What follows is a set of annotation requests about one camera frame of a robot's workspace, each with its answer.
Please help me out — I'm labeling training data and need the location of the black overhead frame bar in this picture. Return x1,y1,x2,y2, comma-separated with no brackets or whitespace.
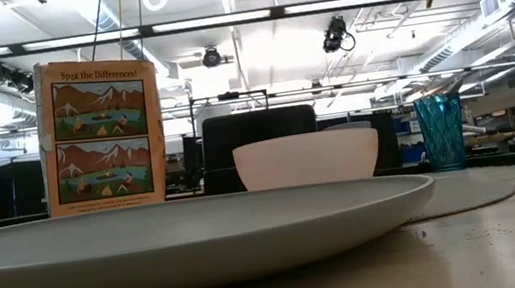
0,0,431,61

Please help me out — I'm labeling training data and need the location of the pink bowl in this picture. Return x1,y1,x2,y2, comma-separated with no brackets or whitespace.
230,122,385,198

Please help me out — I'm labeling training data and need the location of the black partition panel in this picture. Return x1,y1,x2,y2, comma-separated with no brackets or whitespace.
367,108,404,173

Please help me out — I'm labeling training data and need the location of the orange cereal box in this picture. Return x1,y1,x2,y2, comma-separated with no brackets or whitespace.
26,47,175,221

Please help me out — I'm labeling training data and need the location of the grey round placemat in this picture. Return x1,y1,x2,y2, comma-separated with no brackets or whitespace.
396,161,515,225

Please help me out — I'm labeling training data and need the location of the grey ceramic plate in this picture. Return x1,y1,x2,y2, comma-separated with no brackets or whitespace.
0,163,448,288

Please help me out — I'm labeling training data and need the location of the teal glass tumbler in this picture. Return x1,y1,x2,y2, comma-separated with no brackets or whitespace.
412,90,471,176

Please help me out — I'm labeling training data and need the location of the black ceiling spotlight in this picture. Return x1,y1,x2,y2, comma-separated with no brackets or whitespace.
0,57,36,98

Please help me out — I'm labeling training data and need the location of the black ceiling camera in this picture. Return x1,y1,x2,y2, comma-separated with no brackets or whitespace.
319,12,358,56

